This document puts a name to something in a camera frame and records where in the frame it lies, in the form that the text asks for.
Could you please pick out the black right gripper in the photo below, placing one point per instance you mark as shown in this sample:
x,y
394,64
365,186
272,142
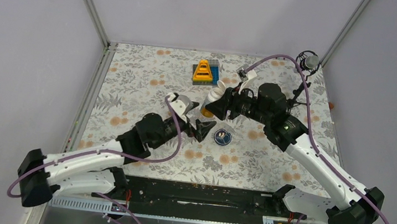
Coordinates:
x,y
219,107

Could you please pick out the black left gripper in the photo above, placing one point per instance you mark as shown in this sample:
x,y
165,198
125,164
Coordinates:
x,y
202,128

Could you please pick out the round clear blue pill case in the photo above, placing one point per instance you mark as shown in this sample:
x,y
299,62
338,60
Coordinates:
x,y
222,137

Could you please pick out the white cap amber pill bottle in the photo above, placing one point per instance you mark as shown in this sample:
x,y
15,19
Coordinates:
x,y
213,95

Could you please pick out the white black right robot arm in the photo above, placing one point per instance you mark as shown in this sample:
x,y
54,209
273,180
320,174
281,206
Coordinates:
x,y
349,201

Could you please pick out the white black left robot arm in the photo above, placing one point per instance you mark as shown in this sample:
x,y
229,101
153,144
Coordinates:
x,y
98,169

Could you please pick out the yellow pyramid toy on blocks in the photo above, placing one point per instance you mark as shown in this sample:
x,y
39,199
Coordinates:
x,y
206,72

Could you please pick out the floral patterned table mat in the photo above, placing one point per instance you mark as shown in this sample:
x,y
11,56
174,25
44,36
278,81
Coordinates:
x,y
136,83

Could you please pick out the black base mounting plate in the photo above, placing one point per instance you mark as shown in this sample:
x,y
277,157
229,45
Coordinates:
x,y
200,200

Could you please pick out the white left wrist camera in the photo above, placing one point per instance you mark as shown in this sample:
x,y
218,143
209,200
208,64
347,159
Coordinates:
x,y
180,105

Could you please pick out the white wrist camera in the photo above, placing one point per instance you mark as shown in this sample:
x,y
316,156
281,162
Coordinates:
x,y
180,105
247,77

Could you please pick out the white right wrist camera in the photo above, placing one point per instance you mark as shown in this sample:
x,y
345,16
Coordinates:
x,y
247,77

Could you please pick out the white slotted cable duct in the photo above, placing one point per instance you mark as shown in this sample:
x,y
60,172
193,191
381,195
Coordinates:
x,y
104,206

